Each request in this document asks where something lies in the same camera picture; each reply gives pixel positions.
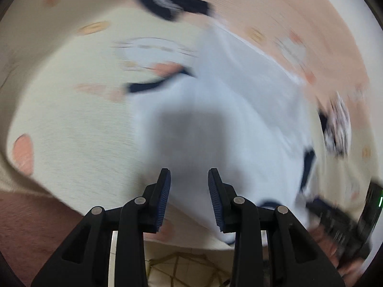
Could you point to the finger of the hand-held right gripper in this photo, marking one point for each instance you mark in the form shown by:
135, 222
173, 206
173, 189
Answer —
332, 215

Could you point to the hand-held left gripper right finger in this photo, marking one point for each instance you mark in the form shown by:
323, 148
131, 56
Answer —
214, 194

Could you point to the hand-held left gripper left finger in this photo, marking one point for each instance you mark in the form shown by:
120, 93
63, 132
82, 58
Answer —
164, 191

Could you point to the white shirt with navy trim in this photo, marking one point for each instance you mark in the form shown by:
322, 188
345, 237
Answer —
239, 110

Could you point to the person's right hand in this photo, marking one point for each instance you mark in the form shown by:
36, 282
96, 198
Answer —
335, 245

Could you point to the black and white patterned garment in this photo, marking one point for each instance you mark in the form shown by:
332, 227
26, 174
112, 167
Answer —
336, 125

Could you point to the pink and cream printed blanket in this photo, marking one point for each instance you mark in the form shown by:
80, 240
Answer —
74, 125

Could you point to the dark pink fuzzy cloth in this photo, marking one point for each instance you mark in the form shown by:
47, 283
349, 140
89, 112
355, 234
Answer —
33, 230

